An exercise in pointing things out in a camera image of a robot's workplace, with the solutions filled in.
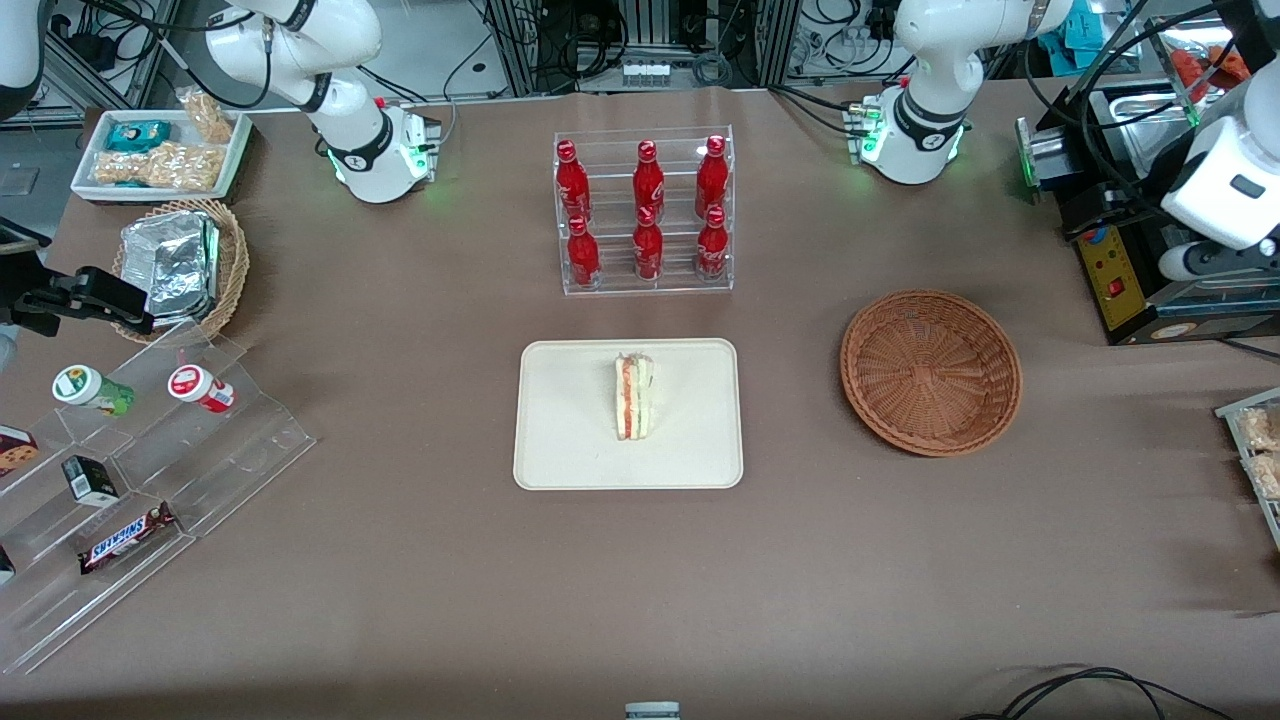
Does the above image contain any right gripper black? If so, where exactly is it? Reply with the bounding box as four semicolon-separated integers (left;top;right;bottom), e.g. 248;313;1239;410
0;268;157;336

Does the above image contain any triangle sandwich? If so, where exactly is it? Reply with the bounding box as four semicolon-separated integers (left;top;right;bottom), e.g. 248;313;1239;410
613;352;656;442

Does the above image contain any light wicker basket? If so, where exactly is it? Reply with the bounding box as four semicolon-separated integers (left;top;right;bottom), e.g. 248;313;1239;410
112;198;250;346

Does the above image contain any white snack tray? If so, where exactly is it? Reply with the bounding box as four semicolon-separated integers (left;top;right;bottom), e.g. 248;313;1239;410
70;108;253;206

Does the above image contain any cream rectangular plastic tray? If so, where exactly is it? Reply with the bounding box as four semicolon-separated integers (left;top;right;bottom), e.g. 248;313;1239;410
513;338;744;491

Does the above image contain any brown round wicker basket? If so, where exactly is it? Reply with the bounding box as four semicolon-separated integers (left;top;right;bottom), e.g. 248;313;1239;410
840;288;1023;458

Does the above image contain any tray of pastries right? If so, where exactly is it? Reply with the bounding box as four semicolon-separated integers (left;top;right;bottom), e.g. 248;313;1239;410
1215;388;1280;551

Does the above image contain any green lidded cup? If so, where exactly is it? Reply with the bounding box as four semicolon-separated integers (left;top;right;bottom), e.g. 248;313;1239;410
52;365;136;418

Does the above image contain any red lidded cup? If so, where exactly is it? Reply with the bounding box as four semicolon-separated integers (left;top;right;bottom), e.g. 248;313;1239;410
167;365;236;414

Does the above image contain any clear bag of nuts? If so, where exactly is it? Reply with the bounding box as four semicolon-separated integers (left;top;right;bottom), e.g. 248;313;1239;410
93;150;151;187
178;88;235;144
140;140;223;193

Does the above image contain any teal snack packet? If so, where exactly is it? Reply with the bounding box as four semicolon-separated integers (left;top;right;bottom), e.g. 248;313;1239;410
105;120;173;153

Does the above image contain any small black box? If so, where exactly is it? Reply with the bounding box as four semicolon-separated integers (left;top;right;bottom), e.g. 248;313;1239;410
62;455;119;504

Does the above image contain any brown cookie box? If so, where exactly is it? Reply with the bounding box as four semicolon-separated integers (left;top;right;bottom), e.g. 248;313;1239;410
0;425;39;479

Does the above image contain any clear acrylic tiered stand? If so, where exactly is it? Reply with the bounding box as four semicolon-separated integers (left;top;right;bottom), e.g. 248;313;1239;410
0;320;317;676

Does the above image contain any snickers chocolate bar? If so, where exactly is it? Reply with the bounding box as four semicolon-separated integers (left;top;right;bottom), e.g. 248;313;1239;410
78;502;179;576

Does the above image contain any red cola bottle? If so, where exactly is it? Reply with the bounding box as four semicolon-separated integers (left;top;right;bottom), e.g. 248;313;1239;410
555;140;593;223
567;215;601;289
632;140;666;216
695;135;729;216
632;207;665;282
696;205;729;281

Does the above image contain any clear acrylic bottle rack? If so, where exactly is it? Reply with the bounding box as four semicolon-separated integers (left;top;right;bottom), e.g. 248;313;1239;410
553;125;736;297

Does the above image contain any teal blue object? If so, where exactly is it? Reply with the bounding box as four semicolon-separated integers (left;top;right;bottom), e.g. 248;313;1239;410
1040;25;1109;77

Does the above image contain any black food warmer machine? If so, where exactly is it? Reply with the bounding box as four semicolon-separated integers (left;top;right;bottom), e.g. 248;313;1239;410
1015;15;1280;346

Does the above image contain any steel warmer pan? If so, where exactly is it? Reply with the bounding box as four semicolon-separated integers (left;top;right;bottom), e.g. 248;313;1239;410
1090;85;1216;131

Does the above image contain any aluminium frame post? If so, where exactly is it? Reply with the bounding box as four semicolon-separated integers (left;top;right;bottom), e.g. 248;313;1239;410
760;0;803;87
482;0;533;97

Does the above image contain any black floor cable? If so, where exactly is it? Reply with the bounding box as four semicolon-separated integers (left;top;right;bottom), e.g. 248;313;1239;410
960;665;1236;720

